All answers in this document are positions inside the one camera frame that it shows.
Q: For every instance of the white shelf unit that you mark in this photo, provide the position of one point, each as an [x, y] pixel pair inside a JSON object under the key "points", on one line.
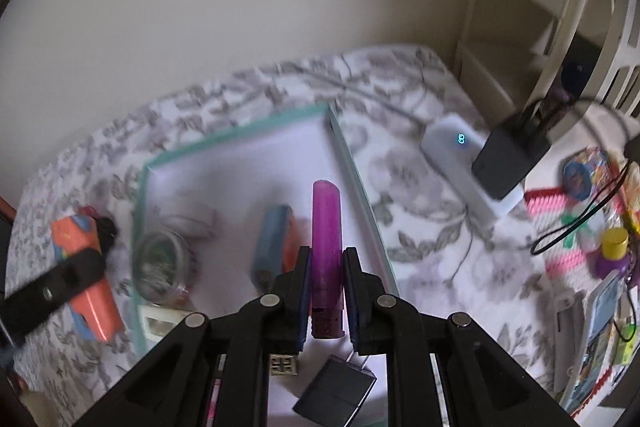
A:
{"points": [[500, 32]]}

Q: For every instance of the white power bank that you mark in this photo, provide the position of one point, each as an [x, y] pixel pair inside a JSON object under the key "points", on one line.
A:
{"points": [[450, 147]]}

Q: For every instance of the glass jar with metal lid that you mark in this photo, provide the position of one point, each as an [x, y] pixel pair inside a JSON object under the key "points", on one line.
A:
{"points": [[162, 267]]}

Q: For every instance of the small black object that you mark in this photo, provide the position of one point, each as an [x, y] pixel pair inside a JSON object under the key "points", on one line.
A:
{"points": [[106, 232]]}

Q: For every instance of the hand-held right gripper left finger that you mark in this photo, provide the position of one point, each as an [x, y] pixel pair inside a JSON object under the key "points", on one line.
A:
{"points": [[301, 302]]}

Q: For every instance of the pink and white woven mat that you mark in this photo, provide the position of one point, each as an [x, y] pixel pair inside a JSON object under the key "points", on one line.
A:
{"points": [[545, 202]]}

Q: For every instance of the black power bank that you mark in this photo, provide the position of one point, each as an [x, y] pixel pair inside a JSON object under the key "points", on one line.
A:
{"points": [[500, 162]]}

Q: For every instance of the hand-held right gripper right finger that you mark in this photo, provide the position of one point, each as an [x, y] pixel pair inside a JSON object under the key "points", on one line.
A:
{"points": [[350, 302]]}

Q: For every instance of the white outlet plate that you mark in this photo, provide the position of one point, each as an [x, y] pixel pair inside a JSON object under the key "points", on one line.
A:
{"points": [[160, 324]]}

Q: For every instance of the colourful picture card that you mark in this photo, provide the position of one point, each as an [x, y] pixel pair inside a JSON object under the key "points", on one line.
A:
{"points": [[600, 322]]}

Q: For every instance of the white tray with teal rim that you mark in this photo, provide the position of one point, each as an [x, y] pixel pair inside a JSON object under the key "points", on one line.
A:
{"points": [[240, 167]]}

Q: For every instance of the orange and blue toy block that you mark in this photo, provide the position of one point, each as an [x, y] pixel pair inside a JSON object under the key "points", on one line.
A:
{"points": [[100, 307], [270, 237]]}

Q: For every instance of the gold slotted metal piece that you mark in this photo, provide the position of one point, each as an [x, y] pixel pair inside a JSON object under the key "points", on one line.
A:
{"points": [[284, 364]]}

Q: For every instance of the grey plastic clip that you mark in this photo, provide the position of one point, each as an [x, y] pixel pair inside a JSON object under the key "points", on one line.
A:
{"points": [[567, 332]]}

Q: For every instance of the round colourful disc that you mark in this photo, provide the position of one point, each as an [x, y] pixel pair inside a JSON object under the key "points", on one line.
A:
{"points": [[582, 174]]}

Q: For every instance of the black plug adapter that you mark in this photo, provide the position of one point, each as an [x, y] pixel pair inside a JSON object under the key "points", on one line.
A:
{"points": [[332, 392]]}

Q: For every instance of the purple lighter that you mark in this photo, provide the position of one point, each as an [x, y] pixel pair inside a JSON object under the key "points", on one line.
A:
{"points": [[327, 232]]}

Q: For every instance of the yellow and purple small bottle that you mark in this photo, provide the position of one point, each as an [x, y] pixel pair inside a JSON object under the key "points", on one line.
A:
{"points": [[614, 242]]}

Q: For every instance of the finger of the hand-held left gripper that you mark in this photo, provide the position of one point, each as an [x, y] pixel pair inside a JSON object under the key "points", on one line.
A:
{"points": [[60, 284]]}

